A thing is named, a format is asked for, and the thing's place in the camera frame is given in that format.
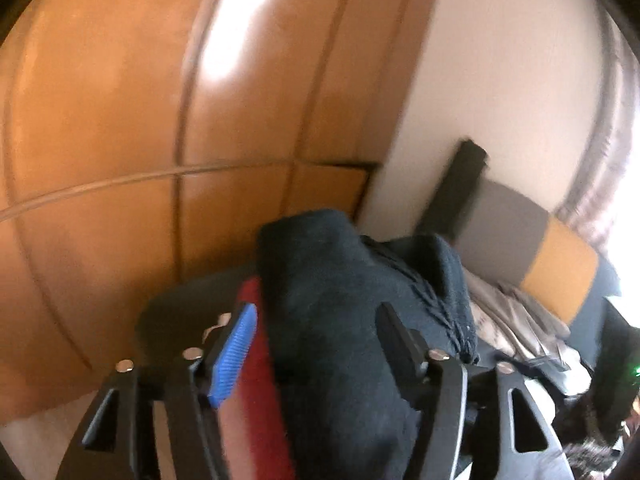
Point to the grey yellow blue cushion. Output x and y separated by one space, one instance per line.
500 230

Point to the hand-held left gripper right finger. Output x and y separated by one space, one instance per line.
400 345

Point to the red cloth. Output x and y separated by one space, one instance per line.
260 410

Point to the black upright panel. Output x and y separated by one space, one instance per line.
455 190

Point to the grey cloth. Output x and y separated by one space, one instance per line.
520 320

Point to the orange wooden wardrobe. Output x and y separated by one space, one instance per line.
125 110

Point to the pink curtain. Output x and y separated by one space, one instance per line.
615 160

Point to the person's right forearm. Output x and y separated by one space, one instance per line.
590 450

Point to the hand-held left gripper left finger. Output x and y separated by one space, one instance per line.
235 350

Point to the black knit sweater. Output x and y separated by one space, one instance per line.
340 310

